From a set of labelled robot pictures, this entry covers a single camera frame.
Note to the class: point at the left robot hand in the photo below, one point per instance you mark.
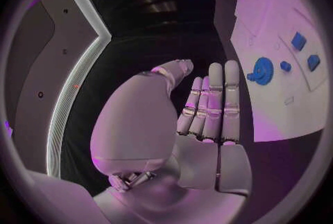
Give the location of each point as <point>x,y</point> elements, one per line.
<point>135,124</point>

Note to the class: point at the white task board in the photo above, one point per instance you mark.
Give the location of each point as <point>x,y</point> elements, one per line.
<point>275,91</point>

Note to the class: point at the blue square block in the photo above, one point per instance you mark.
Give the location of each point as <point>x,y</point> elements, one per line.
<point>298,41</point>

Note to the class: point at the blue gear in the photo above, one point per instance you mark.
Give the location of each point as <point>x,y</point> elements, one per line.
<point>262,71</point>

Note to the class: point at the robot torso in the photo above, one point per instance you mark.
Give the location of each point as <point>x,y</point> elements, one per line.
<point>39,74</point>

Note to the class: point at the blue peg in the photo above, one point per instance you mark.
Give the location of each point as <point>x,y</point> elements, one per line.
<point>285,66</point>

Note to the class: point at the blue hexagonal block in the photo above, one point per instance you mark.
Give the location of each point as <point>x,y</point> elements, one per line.
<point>313,62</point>

